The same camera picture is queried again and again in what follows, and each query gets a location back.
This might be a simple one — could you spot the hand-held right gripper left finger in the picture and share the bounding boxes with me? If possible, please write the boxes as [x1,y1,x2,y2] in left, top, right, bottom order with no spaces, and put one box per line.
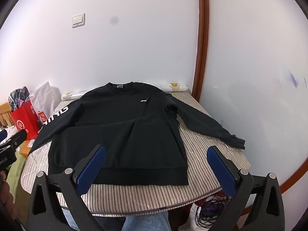
[27,145,107,231]

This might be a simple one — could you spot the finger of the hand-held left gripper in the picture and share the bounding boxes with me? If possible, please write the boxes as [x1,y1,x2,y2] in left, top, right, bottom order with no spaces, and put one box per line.
[7,129,28,148]

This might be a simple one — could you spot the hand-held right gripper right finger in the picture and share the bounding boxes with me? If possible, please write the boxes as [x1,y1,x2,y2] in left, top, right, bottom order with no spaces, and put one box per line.
[206,145,290,231]

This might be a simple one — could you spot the black long-sleeve sweatshirt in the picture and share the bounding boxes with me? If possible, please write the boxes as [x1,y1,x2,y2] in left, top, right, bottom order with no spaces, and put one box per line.
[28,82,246,186]

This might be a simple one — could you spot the person's left hand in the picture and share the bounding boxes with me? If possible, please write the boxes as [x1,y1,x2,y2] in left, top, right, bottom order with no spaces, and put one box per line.
[0,171,18,222]

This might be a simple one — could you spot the red paper shopping bag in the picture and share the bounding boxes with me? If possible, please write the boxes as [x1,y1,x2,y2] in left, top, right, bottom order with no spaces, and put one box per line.
[10,101,46,141]

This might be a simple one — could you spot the green cloth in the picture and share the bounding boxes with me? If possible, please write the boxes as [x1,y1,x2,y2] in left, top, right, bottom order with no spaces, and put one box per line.
[6,147,29,198]

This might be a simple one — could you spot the dark plaid cloth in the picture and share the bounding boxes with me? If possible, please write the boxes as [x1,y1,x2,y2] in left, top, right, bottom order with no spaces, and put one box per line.
[8,86,33,112]

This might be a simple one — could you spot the white plastic bag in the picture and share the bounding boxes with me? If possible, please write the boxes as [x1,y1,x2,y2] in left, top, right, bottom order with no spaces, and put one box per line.
[31,81,62,123]

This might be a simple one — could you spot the striped bed mattress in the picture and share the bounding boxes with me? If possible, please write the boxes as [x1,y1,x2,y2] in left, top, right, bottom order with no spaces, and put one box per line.
[20,90,251,216]

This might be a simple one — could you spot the brown wooden baseboard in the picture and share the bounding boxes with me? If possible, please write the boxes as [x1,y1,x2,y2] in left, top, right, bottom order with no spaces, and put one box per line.
[280,127,308,195]

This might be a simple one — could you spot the person's blue jeans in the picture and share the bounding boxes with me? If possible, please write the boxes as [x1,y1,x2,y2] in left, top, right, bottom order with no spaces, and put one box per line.
[65,207,174,231]

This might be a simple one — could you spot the tangle of dark cables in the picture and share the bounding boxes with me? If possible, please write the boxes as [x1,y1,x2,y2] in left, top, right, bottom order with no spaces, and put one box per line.
[194,195,231,229]

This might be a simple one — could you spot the white pillow at wall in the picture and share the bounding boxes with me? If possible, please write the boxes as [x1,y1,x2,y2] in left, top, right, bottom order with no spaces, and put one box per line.
[61,83,190,101]

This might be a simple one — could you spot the white wall light switch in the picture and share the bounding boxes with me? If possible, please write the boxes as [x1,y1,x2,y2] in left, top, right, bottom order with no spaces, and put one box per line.
[72,13,86,28]

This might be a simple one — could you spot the brown wooden door frame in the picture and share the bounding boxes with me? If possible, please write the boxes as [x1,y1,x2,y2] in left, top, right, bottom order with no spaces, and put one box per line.
[191,0,210,101]

